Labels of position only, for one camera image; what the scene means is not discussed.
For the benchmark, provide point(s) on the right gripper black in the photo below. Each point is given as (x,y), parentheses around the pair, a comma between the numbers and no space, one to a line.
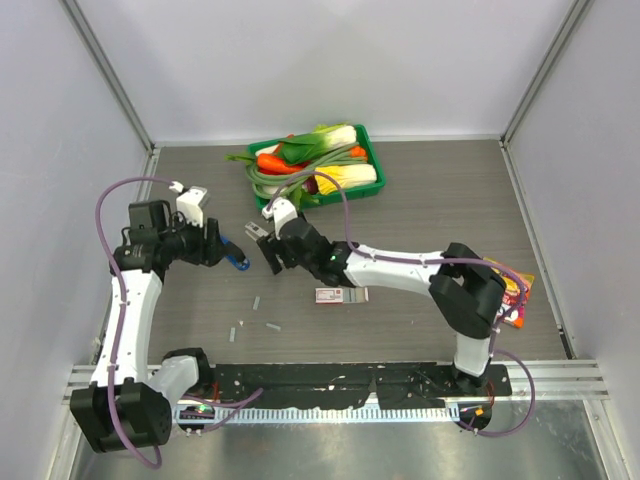
(270,248)

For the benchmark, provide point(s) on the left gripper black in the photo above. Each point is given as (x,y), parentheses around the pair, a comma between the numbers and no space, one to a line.
(209,250)

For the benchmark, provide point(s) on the beige stapler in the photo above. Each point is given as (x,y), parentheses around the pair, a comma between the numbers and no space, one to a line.
(258,234)

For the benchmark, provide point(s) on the blue stapler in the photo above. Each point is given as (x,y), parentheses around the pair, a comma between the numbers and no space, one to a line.
(235,255)

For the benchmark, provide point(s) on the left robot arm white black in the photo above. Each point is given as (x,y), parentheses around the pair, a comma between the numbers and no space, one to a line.
(124,404)

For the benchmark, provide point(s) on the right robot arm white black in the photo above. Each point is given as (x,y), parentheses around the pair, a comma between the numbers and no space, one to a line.
(465,288)

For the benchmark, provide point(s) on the green plastic tray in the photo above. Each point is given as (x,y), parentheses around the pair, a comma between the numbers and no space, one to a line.
(313,169)

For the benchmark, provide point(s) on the white radish toy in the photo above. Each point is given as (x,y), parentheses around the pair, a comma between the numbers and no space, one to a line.
(265,193)

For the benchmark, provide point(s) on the green long beans toy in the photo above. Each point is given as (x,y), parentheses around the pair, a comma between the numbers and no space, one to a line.
(338,157)

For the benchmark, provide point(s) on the staple box red white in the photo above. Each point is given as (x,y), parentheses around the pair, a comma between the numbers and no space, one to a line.
(341,295)

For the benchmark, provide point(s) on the purple onion toy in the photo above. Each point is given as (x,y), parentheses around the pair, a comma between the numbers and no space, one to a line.
(311,186)

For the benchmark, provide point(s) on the orange carrot toy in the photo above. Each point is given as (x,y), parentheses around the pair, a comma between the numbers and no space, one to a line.
(274,165)
(359,153)

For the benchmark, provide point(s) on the white green napa cabbage toy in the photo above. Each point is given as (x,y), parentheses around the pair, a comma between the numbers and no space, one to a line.
(325,138)

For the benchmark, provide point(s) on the yellow napa cabbage toy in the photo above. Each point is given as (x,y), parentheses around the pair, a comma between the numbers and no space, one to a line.
(346,176)

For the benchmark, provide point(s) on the orange carrot toy right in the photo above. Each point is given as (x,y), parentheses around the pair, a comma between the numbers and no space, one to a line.
(359,153)

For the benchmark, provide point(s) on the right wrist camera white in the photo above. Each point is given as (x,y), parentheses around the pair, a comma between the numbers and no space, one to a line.
(279,211)

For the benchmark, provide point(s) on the white cable duct rail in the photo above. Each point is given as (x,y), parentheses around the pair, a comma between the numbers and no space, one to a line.
(370,413)

